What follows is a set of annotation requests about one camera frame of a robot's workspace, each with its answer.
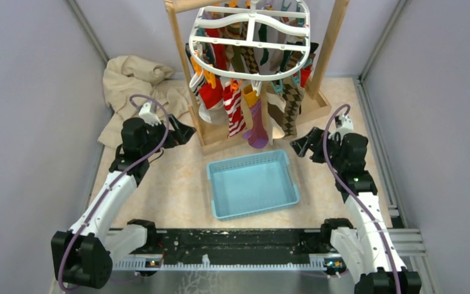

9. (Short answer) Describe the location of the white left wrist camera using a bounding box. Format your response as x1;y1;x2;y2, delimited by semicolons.
138;101;162;126

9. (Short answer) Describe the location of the red sock at right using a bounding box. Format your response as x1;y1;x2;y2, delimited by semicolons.
300;65;312;88

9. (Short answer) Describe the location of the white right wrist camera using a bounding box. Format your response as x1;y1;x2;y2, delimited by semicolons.
335;115;354;137

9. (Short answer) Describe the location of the red white striped sock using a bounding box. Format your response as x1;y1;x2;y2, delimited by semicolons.
222;79;246;138

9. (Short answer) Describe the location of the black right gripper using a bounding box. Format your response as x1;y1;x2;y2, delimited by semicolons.
289;126;346;171

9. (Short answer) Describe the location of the white hanger clip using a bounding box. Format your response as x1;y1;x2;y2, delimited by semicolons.
250;80;262;96

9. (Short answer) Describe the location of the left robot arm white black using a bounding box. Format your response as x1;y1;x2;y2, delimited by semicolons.
51;115;196;291

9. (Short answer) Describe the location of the teal hanger clip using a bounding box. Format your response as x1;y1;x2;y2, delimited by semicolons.
270;80;284;97

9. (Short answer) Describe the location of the red and cream sock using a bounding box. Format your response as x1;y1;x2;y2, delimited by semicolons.
198;78;228;125

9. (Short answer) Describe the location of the beige crumpled cloth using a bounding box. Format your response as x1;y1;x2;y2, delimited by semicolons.
97;55;190;148

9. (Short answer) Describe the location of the wooden hanger stand frame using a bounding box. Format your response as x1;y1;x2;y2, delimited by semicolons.
165;1;349;154

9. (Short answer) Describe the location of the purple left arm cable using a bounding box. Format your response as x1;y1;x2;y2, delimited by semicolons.
57;94;170;293

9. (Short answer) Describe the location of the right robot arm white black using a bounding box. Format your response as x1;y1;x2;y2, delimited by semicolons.
290;127;422;293

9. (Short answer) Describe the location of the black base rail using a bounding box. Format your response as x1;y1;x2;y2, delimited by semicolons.
109;228;345;279

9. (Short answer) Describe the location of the cream brown patch sock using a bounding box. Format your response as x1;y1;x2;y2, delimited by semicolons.
266;86;286;145

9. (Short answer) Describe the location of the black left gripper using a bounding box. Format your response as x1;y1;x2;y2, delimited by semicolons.
141;113;196;157

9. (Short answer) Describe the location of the white plastic sock hanger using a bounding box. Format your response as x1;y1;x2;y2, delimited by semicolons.
188;1;311;81

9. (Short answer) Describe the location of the light blue plastic basket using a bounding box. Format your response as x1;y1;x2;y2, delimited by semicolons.
206;149;301;221

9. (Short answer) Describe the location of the white green patch sock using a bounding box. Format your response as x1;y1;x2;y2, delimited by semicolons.
257;23;270;67

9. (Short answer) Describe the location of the maroon purple yellow sock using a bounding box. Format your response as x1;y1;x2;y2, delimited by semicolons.
242;85;269;149

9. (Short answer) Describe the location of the brown green argyle sock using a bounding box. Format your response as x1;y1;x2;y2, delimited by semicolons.
282;78;304;137

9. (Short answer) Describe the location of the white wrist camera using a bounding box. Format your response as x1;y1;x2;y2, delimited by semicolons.
335;115;354;137
138;101;162;126

